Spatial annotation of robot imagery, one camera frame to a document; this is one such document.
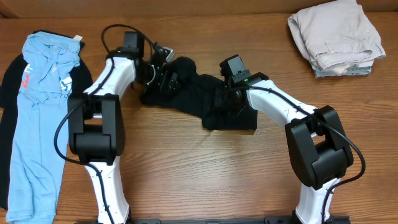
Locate folded denim jeans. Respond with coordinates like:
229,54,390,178
313,66,372,78

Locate light blue t-shirt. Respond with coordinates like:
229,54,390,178
6,32,80,223

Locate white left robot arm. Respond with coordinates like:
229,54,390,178
68,32,174,223

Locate black garment with logo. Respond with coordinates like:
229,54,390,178
1,30,93,210

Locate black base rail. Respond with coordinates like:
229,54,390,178
132,214,351,224

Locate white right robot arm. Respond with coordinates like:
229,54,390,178
215,55,353,223

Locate folded beige trousers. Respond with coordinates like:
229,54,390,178
288,1,386,73

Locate black t-shirt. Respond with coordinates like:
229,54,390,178
140,57,257,130

